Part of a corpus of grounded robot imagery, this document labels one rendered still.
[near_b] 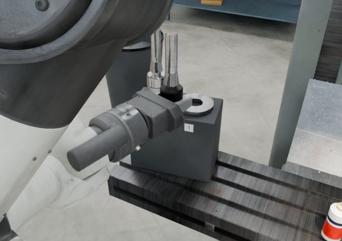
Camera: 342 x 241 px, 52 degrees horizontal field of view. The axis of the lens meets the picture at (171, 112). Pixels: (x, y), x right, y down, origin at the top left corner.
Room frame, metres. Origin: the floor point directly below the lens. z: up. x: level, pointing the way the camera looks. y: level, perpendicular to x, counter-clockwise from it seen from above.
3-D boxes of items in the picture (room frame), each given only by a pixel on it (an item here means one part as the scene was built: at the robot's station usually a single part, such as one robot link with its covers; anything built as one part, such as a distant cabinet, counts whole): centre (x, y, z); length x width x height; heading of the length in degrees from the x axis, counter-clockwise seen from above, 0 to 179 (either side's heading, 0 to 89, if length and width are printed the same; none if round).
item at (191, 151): (0.74, -0.01, 1.00); 0.22 x 0.12 x 0.20; 73
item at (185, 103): (0.59, -0.02, 1.18); 0.06 x 0.02 x 0.03; 138
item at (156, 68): (0.76, 0.04, 1.22); 0.03 x 0.03 x 0.11
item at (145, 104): (0.55, 0.06, 1.18); 0.13 x 0.12 x 0.10; 48
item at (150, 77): (0.76, 0.04, 1.16); 0.05 x 0.05 x 0.01
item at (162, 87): (0.61, 0.00, 1.21); 0.05 x 0.05 x 0.01
